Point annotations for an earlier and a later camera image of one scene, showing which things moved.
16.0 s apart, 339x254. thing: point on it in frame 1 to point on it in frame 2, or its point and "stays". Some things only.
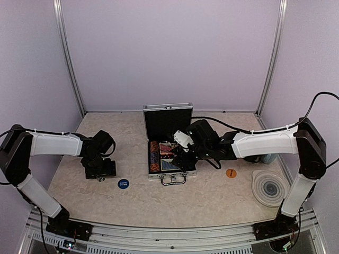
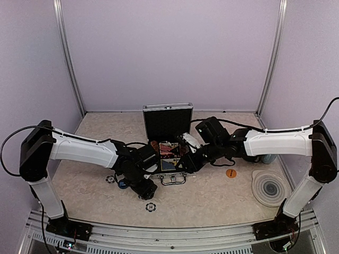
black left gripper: [109, 170] to [145, 191]
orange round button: [231, 173] stays
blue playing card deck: [166, 165] stays
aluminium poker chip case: [162, 121] stays
